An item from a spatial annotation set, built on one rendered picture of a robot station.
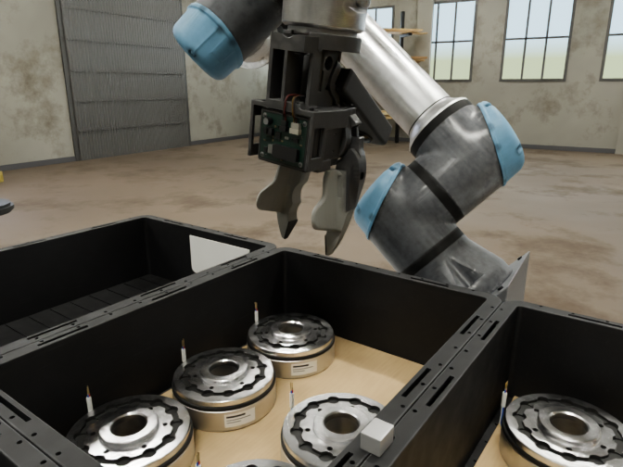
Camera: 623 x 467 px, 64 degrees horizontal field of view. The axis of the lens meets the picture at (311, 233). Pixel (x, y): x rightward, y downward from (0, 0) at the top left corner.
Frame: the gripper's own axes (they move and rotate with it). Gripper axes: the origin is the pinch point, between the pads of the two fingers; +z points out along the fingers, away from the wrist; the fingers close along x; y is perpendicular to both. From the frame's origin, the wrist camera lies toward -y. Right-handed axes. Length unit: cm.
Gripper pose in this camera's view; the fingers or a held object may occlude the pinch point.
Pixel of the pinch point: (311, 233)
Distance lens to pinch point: 54.2
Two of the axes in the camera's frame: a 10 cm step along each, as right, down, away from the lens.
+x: 8.1, 3.0, -5.1
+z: -1.1, 9.3, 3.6
